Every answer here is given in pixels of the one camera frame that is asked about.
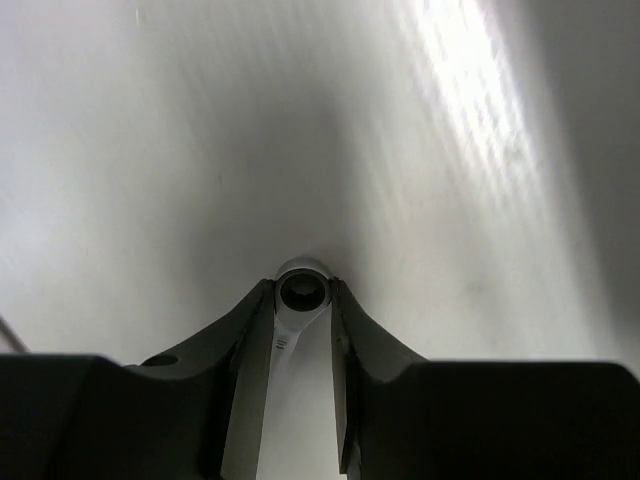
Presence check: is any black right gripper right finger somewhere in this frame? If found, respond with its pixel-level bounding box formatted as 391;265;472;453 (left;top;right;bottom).
331;279;639;479

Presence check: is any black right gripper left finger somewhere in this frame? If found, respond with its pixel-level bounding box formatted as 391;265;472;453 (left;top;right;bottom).
1;280;274;479

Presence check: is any small silver ratchet wrench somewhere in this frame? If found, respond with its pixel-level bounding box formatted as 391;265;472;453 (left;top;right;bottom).
252;254;334;480

